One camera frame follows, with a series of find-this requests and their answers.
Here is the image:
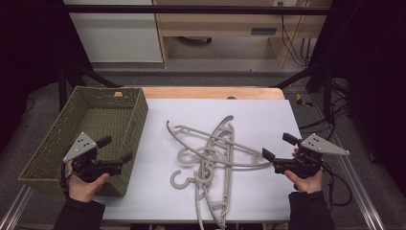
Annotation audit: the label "grey plastic clothes hanger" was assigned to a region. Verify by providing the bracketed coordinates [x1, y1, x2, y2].
[166, 120, 272, 171]
[169, 115, 236, 230]
[193, 124, 236, 224]

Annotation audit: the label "aluminium rail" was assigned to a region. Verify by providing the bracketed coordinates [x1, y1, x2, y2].
[310, 92, 386, 230]
[0, 185, 34, 230]

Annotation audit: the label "white cabinet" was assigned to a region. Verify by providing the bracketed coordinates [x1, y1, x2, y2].
[62, 0, 164, 63]

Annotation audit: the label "light wooden desk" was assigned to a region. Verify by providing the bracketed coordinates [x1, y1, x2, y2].
[152, 0, 333, 69]

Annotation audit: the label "yellow and black tool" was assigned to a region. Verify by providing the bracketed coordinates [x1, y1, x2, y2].
[295, 93, 314, 108]

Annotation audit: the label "person's right hand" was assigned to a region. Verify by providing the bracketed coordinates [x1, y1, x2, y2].
[283, 170, 324, 195]

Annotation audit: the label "black horizontal frame bar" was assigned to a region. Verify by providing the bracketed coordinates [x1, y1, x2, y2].
[61, 4, 333, 16]

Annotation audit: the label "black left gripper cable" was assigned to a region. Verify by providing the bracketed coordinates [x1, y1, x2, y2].
[58, 159, 76, 195]

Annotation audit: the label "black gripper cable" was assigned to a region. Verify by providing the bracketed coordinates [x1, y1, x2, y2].
[320, 161, 353, 207]
[58, 159, 76, 195]

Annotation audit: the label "white table mat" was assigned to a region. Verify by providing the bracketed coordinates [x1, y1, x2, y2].
[94, 98, 307, 223]

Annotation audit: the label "black hanging desk cables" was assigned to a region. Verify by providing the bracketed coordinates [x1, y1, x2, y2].
[278, 1, 318, 68]

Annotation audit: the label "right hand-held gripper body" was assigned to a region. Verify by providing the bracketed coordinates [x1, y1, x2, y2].
[273, 133, 350, 179]

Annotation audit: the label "black slanted frame strut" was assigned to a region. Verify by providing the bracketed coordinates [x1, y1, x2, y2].
[271, 61, 334, 122]
[56, 60, 124, 111]

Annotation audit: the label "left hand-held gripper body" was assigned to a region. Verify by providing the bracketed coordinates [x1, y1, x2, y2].
[62, 132, 124, 183]

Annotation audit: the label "person's left hand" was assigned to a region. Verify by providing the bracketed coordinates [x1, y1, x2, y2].
[65, 161, 111, 203]

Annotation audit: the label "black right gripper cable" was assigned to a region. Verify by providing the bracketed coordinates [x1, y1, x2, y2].
[320, 161, 353, 207]

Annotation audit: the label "olive green woven basket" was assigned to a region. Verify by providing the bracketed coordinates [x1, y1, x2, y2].
[17, 85, 149, 198]

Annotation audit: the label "black floor cables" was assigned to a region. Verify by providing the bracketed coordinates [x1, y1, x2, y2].
[298, 80, 352, 142]

